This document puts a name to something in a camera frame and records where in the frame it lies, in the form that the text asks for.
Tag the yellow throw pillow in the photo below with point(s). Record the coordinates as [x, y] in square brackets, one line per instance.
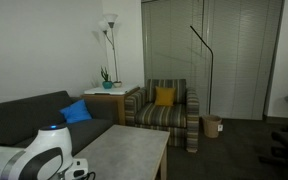
[164, 96]

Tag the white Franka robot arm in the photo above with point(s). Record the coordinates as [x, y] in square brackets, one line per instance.
[47, 146]

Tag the blue throw pillow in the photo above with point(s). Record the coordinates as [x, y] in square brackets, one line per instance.
[76, 113]

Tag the wooden side table white top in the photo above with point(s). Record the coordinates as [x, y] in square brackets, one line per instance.
[112, 100]

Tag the grey window blinds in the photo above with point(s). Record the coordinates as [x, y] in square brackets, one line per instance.
[244, 50]

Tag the white shade floor lamp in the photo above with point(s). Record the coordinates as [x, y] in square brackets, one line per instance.
[110, 18]

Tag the striped armchair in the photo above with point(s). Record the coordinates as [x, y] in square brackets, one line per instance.
[160, 116]

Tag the dark grey patterned sofa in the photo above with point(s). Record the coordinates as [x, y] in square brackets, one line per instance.
[24, 113]

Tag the wicker waste basket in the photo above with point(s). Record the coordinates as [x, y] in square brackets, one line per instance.
[212, 126]

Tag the plant in teal pot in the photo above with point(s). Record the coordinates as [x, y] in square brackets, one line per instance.
[107, 85]

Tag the small white pot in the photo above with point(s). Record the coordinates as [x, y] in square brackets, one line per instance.
[117, 84]

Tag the thin black floor lamp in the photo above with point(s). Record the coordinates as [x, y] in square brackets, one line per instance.
[211, 83]

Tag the small white tag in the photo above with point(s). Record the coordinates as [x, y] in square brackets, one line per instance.
[220, 128]

